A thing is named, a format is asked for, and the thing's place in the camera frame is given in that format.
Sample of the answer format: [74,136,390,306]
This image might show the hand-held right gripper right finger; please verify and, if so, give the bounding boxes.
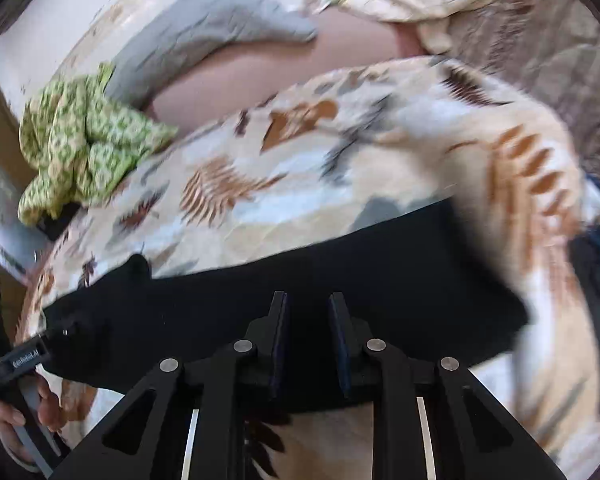
[327,291,568,480]

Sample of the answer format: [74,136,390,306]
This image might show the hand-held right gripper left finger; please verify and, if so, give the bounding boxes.
[50,290,293,480]

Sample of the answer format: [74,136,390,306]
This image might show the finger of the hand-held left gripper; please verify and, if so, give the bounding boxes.
[42,317,88,348]

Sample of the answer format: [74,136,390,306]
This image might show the black pants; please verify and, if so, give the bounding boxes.
[42,200,531,416]

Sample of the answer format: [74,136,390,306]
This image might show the person's left hand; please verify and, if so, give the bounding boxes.
[0,377,66,461]

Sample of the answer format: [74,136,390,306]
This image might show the black cloth under green cloth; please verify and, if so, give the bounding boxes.
[37,200,81,241]

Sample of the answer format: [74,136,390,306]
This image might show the wooden door with glass panel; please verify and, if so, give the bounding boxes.
[0,130,53,281]

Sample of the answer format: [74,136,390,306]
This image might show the leaf print blanket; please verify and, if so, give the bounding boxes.
[22,55,600,480]

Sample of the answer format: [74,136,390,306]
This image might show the green checkered cloth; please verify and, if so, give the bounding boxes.
[19,62,180,226]

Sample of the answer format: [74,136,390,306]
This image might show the pink bed sheet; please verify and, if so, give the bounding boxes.
[147,10,431,136]

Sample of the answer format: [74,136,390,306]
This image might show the grey quilted pillow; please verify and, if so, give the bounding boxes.
[102,0,320,111]

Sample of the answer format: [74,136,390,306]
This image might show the brown patterned blanket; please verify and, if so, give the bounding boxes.
[430,0,600,186]

